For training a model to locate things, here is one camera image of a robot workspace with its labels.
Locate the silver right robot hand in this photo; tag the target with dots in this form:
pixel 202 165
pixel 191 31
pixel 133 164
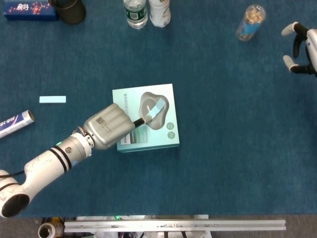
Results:
pixel 312 42

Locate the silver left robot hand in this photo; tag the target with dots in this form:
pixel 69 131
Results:
pixel 106 129

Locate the small light blue strip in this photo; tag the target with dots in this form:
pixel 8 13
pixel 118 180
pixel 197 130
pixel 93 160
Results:
pixel 157 107

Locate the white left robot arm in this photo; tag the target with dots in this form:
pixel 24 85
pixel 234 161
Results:
pixel 44 166

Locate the green paper product box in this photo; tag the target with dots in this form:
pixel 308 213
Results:
pixel 163 138

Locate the white rectangular block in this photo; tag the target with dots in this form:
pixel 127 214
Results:
pixel 52 99

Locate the dark blue flower print box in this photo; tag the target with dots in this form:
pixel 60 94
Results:
pixel 27 12

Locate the clear plastic snack jar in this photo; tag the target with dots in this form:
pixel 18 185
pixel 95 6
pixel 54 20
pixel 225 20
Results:
pixel 250 23

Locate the silver foil roll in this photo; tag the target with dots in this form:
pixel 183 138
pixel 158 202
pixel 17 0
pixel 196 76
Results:
pixel 15 124

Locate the clear tape roll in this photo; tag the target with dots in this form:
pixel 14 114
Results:
pixel 49 229

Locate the clear water bottle green label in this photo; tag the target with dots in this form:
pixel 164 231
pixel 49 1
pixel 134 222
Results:
pixel 135 15

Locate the blue felt table cloth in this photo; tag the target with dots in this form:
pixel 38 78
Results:
pixel 223 148

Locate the black mesh pen holder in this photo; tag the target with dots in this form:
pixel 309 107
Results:
pixel 71 12

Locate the white drink bottle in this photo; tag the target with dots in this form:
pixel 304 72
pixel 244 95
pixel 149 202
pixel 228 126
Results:
pixel 159 13

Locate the aluminium profile rail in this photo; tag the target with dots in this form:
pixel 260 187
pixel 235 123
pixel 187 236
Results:
pixel 173 225

